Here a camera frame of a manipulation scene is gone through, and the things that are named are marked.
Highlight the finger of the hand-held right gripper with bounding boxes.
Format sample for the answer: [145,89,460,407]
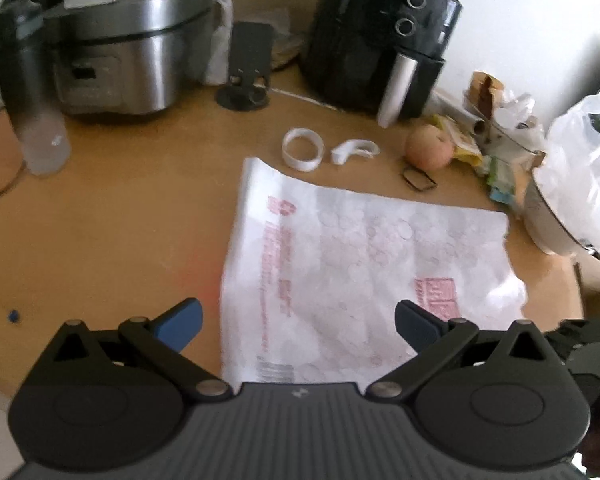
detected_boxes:
[544,318,600,361]

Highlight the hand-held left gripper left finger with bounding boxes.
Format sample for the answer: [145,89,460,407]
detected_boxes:
[45,298,232,403]

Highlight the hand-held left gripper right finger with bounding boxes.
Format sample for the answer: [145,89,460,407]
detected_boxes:
[367,300,556,403]

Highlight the white shopping bag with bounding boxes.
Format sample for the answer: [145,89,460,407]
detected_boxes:
[220,157,528,386]

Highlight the large clear plastic bag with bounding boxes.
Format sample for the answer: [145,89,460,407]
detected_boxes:
[532,94,600,261]

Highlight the small cardboard box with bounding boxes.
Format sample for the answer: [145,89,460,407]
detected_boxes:
[575,252,600,293]

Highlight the white bowl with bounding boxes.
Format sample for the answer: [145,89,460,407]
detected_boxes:
[522,167,598,257]

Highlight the green snack packet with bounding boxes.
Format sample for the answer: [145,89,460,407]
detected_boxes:
[482,155,518,208]

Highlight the pinkish apple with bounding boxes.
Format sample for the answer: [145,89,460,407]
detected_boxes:
[405,125,454,170]

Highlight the yellow snack packet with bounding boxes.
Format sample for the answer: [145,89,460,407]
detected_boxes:
[427,114,485,167]

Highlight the folded white band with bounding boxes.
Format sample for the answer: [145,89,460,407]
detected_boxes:
[331,138,381,166]

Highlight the white band loop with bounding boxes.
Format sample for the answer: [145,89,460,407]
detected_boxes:
[281,127,325,172]

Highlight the brown paper packet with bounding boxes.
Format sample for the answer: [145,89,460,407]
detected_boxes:
[466,71,506,108]

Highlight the silver rice cooker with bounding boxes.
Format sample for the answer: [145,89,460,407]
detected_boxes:
[0,0,221,120]

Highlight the black air fryer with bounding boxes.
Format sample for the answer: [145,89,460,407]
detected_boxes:
[299,0,464,128]

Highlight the black phone stand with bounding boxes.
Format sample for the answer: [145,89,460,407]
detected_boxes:
[216,21,276,111]

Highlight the black hair tie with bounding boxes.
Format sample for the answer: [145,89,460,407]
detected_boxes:
[399,165,438,193]

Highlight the black power cable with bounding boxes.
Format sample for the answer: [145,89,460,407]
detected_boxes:
[0,72,28,211]

